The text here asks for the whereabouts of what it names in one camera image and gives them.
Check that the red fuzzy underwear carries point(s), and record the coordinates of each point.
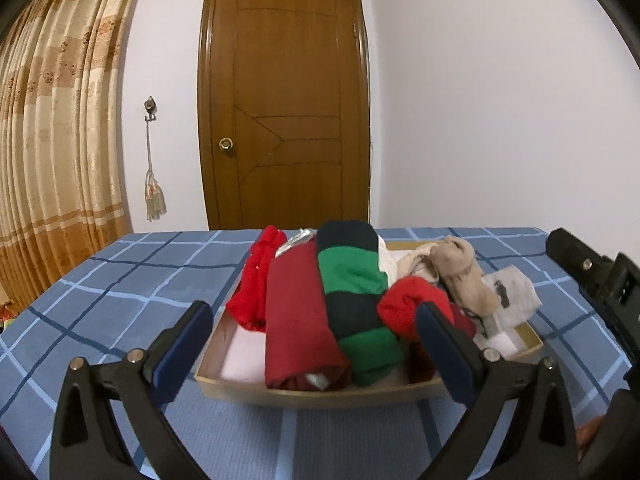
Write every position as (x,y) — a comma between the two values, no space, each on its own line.
(405,305)

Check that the blue plaid tablecloth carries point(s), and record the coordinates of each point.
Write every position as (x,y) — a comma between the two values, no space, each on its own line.
(125,280)

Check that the beige patterned curtain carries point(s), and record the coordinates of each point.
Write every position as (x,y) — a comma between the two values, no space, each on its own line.
(60,135)

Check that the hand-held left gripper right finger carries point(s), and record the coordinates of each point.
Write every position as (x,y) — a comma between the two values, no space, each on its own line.
(445,355)

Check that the beige curtain tassel tieback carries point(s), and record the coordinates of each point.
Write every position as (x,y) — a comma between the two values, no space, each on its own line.
(152,195)

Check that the grey white printed underwear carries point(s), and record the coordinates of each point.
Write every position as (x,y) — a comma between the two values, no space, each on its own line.
(520,290)

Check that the red lace underwear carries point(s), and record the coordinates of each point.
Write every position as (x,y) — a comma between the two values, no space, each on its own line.
(255,285)

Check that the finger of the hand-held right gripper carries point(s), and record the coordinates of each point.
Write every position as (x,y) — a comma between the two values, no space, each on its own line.
(582,262)
(627,280)

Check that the pale pink underwear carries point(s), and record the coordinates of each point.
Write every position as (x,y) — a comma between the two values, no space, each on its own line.
(387,260)

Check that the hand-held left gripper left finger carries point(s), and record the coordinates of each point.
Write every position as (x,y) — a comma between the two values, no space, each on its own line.
(182,350)

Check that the dark red underwear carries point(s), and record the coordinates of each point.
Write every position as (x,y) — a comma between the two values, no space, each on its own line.
(300,320)

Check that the tan underwear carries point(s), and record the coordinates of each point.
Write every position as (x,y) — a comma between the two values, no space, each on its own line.
(465,270)

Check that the brass door knob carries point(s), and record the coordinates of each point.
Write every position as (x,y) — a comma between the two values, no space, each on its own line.
(226,144)

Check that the metal wall hook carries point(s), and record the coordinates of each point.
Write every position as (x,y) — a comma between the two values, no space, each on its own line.
(149,106)

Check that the brown wooden door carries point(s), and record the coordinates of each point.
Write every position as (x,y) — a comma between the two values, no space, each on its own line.
(285,85)

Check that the wooden framed white tray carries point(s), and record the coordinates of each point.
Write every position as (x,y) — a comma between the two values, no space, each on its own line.
(325,397)

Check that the cream underwear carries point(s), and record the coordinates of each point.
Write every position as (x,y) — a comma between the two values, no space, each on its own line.
(412,262)

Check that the green navy striped underwear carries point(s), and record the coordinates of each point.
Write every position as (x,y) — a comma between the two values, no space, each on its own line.
(350,280)

